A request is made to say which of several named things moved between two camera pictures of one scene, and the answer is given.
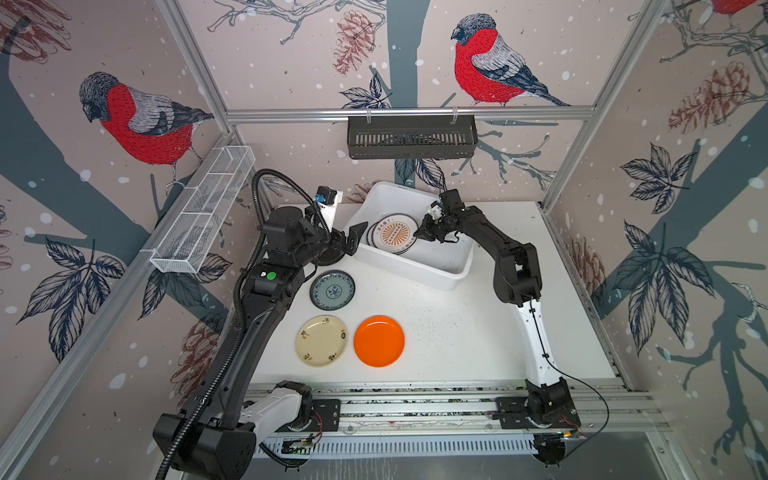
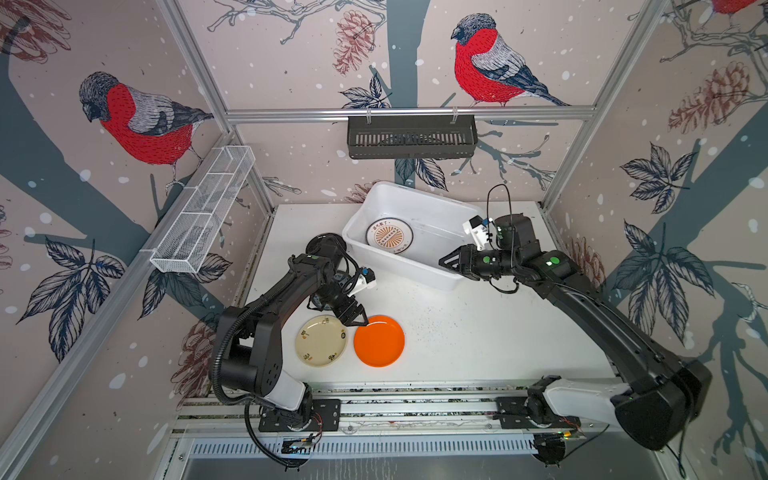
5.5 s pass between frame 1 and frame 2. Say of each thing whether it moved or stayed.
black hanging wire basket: stayed
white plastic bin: stayed
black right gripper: moved
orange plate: stayed
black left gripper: moved
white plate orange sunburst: moved
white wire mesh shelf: stayed
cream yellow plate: stayed
